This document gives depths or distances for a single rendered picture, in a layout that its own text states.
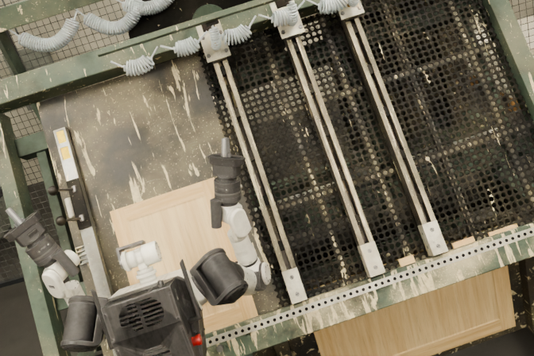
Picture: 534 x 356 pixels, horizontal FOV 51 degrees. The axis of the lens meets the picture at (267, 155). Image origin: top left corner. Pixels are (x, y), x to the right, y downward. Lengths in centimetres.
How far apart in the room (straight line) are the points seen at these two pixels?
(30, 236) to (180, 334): 62
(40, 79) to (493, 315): 221
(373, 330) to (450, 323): 36
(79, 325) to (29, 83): 106
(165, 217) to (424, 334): 128
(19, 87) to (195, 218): 88
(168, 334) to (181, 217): 74
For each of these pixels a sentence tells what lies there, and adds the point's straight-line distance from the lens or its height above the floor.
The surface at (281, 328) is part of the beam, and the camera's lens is 219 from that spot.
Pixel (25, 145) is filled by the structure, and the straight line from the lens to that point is 252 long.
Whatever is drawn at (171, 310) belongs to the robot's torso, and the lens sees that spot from 159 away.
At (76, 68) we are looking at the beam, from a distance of 238.
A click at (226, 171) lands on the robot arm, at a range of 179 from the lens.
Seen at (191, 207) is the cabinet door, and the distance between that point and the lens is 224.
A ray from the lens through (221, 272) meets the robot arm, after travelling 169.
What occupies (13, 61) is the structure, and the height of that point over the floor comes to 195.
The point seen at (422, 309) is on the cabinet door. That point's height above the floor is 52.
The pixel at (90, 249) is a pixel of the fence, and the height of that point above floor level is 128.
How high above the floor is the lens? 223
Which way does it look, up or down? 22 degrees down
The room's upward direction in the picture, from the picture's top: 17 degrees counter-clockwise
